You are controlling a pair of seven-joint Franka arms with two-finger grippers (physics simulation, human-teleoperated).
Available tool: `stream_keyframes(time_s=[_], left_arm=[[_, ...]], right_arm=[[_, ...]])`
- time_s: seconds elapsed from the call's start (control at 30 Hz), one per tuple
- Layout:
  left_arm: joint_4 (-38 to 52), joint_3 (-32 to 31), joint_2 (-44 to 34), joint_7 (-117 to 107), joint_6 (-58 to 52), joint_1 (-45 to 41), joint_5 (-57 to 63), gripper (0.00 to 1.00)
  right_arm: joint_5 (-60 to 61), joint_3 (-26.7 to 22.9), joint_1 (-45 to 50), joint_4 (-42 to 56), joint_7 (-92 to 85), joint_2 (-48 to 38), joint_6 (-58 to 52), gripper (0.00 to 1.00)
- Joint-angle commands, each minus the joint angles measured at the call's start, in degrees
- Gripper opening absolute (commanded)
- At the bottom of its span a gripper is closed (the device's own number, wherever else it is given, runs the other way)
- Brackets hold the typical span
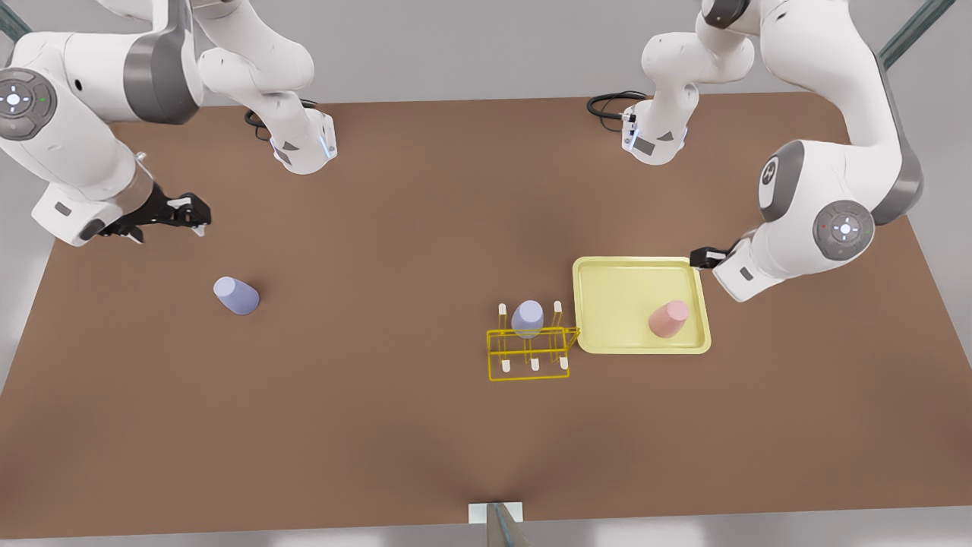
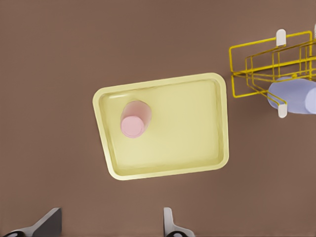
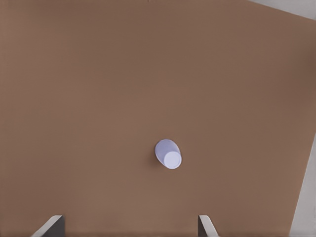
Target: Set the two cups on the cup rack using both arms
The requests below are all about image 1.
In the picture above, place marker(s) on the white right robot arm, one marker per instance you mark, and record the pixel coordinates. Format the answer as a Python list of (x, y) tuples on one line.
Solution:
[(83, 137)]

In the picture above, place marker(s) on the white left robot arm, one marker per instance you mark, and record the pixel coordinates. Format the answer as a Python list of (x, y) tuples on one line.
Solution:
[(828, 152)]

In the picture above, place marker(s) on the pink cup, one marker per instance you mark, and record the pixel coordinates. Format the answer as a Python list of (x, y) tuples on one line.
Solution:
[(668, 319)]

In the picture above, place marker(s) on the lavender cup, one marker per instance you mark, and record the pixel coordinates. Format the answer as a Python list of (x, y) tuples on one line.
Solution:
[(527, 319), (237, 296)]

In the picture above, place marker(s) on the yellow tray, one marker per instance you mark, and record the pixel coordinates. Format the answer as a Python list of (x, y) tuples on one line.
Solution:
[(615, 304)]

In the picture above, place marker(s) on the silver frame post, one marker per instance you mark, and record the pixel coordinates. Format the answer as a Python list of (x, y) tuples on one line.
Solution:
[(911, 30), (11, 23), (505, 532)]

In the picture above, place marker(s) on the white frame post foot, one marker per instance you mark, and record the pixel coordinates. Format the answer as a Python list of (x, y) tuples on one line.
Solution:
[(477, 513)]

